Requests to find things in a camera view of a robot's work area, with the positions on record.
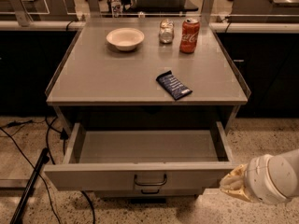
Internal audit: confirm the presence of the grey top drawer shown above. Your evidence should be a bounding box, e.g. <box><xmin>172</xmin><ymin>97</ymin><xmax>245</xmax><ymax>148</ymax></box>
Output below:
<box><xmin>44</xmin><ymin>122</ymin><xmax>238</xmax><ymax>191</ymax></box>

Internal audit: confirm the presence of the grey drawer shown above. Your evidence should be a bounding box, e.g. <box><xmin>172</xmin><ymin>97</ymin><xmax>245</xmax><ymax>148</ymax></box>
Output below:
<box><xmin>44</xmin><ymin>122</ymin><xmax>238</xmax><ymax>191</ymax></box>
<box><xmin>95</xmin><ymin>189</ymin><xmax>204</xmax><ymax>199</ymax></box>

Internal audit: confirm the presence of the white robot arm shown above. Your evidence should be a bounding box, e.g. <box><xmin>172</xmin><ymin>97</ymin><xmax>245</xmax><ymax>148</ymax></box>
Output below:
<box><xmin>220</xmin><ymin>149</ymin><xmax>299</xmax><ymax>205</ymax></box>

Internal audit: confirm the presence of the grey bottom drawer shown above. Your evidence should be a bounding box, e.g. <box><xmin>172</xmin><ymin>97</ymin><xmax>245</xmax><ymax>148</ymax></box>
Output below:
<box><xmin>95</xmin><ymin>189</ymin><xmax>204</xmax><ymax>199</ymax></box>

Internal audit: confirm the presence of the grey drawer cabinet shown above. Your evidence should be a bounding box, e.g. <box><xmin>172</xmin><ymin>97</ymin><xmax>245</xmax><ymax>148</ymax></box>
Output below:
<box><xmin>44</xmin><ymin>17</ymin><xmax>252</xmax><ymax>204</ymax></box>

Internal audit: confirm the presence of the blue snack bar wrapper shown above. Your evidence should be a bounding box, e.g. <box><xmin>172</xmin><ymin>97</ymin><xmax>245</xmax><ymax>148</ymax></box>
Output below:
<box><xmin>156</xmin><ymin>71</ymin><xmax>192</xmax><ymax>101</ymax></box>

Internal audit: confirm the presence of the glass jar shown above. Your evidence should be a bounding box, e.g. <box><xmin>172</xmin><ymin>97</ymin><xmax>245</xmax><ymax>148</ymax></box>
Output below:
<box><xmin>159</xmin><ymin>19</ymin><xmax>174</xmax><ymax>44</ymax></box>

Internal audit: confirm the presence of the red coca-cola can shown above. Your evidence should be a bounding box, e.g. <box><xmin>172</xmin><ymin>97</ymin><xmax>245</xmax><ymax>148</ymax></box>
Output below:
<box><xmin>179</xmin><ymin>18</ymin><xmax>200</xmax><ymax>53</ymax></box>

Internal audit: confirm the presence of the white bowl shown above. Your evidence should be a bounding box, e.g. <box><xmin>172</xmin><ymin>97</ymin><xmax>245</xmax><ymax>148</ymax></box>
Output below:
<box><xmin>107</xmin><ymin>28</ymin><xmax>145</xmax><ymax>51</ymax></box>

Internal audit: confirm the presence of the plastic water bottle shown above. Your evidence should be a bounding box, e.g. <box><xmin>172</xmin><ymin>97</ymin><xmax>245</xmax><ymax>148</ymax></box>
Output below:
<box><xmin>111</xmin><ymin>0</ymin><xmax>122</xmax><ymax>18</ymax></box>

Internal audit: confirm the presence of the black pole on floor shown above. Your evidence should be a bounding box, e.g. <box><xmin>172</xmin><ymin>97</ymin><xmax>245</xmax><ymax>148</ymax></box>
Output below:
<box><xmin>9</xmin><ymin>148</ymin><xmax>50</xmax><ymax>224</ymax></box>

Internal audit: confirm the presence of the black floor cable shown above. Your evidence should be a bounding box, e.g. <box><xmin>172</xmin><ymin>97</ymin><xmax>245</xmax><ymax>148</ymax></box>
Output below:
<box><xmin>0</xmin><ymin>115</ymin><xmax>96</xmax><ymax>224</ymax></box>

